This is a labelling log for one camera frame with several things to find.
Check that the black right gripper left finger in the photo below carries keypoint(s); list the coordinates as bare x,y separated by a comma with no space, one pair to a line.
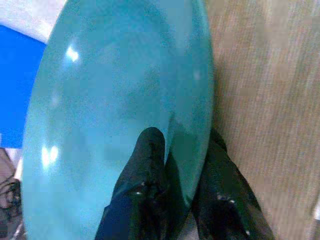
147,160

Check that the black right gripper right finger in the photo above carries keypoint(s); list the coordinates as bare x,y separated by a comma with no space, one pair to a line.
225,190

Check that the teal round plate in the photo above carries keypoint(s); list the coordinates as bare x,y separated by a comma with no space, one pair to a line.
112,105

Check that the blue mat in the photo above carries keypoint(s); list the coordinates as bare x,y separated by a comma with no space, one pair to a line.
17,82

